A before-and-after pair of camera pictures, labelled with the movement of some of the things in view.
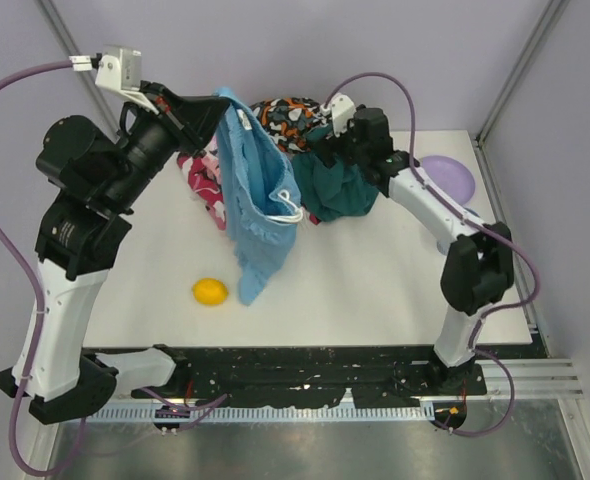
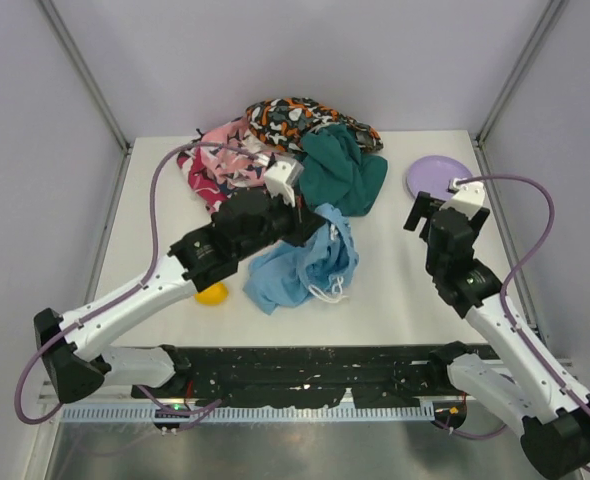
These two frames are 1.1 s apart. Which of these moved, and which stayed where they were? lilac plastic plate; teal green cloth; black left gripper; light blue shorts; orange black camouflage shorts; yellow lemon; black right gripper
Moved: black right gripper; black left gripper; light blue shorts
Stayed: orange black camouflage shorts; teal green cloth; lilac plastic plate; yellow lemon
